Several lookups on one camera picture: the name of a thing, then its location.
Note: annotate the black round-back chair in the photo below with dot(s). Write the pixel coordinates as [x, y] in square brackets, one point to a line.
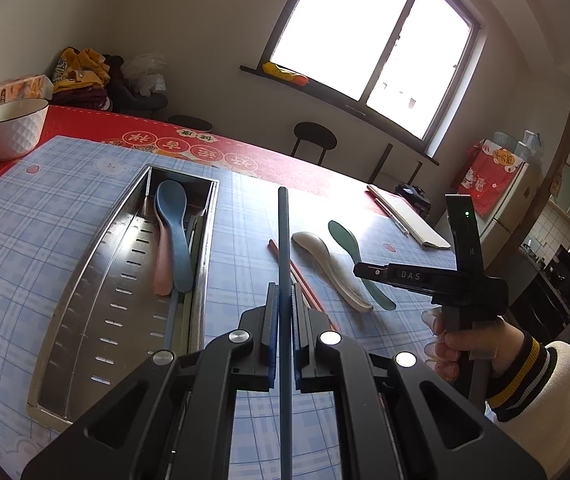
[315, 135]

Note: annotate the black rice cooker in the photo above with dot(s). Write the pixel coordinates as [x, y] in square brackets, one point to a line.
[412, 200]

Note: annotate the tissue pack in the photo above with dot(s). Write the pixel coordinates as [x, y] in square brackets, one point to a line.
[20, 90]

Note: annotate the white bowl with soup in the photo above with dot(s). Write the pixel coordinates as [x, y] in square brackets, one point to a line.
[15, 132]

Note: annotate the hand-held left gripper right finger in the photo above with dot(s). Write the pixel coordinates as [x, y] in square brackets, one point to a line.
[301, 355]

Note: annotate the white fridge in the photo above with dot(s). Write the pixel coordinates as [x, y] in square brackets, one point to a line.
[510, 220]

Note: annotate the window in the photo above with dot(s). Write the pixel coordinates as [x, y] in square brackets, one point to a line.
[345, 30]

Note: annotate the person's right hand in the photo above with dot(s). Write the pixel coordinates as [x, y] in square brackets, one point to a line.
[450, 346]

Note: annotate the red printed cloth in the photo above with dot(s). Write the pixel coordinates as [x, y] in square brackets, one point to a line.
[490, 180]

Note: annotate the blue spoon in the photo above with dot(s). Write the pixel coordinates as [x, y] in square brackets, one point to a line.
[171, 205]

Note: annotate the dark window sill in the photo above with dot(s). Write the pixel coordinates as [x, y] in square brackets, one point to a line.
[345, 107]

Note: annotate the green spoon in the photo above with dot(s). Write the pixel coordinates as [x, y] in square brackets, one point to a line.
[342, 237]

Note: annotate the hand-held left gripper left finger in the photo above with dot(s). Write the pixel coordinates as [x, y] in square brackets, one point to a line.
[271, 345]

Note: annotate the beige notebook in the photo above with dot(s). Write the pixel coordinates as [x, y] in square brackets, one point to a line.
[415, 220]

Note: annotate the dark blue chopstick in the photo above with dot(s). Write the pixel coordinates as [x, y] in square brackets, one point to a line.
[284, 240]
[170, 320]

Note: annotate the yellow item on sill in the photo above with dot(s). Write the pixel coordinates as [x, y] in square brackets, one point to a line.
[282, 72]

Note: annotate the clear plastic bag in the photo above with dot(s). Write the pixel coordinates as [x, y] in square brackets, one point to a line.
[145, 70]

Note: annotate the stainless steel utensil tray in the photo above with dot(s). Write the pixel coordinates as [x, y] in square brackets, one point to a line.
[115, 285]

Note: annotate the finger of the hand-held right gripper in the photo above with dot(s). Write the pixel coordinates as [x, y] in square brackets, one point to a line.
[372, 272]

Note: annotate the pink spoon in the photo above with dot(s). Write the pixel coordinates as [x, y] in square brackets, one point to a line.
[162, 270]

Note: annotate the clear plastic containers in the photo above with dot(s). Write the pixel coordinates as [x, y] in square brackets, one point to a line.
[515, 145]

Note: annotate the pen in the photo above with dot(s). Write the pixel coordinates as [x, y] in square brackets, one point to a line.
[390, 215]

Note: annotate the red printed tablecloth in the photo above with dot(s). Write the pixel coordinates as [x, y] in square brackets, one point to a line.
[90, 122]

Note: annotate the dark armchair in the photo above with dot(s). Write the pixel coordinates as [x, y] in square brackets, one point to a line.
[140, 102]

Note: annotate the dark folding frame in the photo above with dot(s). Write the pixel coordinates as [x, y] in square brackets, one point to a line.
[382, 162]

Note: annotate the beige spoon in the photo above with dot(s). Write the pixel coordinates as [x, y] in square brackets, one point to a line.
[315, 247]

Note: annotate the pile of clothes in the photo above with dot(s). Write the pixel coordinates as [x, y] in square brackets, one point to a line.
[82, 75]

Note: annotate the dark kitchen cabinet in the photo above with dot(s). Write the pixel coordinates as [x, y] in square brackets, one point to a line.
[550, 290]

